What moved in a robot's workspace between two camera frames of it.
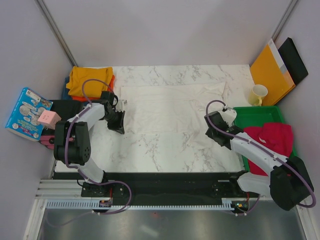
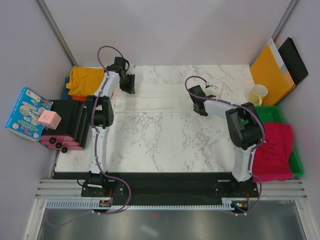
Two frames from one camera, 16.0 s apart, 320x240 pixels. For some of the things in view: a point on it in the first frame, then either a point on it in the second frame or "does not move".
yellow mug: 257,93 does not move
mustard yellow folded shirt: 92,89 does not move
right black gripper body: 209,133 to 199,112
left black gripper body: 114,120 to 127,84
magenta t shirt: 277,138 does not move
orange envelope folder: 269,69 does not move
